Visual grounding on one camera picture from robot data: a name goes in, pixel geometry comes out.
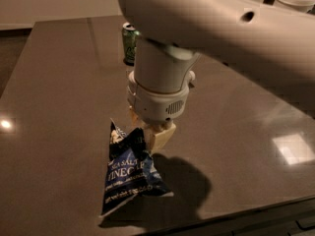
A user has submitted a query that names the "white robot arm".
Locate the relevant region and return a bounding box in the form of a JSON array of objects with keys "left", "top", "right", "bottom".
[{"left": 118, "top": 0, "right": 315, "bottom": 151}]

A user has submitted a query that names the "clear plastic water bottle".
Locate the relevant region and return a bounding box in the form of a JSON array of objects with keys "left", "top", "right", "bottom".
[{"left": 188, "top": 71, "right": 196, "bottom": 89}]

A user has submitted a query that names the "green soda can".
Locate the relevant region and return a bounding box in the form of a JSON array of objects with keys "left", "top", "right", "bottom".
[{"left": 122, "top": 22, "right": 140, "bottom": 66}]

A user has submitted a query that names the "blue potato chip bag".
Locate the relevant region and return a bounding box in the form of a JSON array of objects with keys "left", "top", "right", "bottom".
[{"left": 100, "top": 121, "right": 173, "bottom": 217}]

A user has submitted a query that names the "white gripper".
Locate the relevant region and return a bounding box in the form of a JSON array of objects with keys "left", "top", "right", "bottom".
[{"left": 127, "top": 72, "right": 189, "bottom": 152}]

